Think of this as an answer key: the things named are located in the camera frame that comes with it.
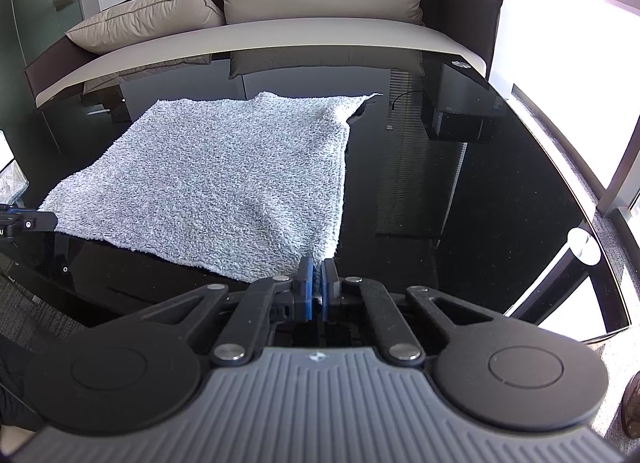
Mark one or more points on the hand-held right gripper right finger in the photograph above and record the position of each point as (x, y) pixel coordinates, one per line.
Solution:
(327, 293)

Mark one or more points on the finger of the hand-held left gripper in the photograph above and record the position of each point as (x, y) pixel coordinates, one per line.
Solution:
(35, 221)

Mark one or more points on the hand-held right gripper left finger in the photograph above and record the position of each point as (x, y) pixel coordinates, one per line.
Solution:
(306, 293)

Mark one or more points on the grey fluffy towel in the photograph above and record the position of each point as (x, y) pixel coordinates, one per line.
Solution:
(225, 168)

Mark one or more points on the white crinkled plastic bag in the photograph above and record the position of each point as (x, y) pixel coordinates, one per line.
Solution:
(11, 173)

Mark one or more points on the dark brown sofa beige seat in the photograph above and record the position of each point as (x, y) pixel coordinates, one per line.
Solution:
(300, 38)

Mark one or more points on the brown shoe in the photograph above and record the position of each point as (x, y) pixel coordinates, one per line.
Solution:
(632, 408)

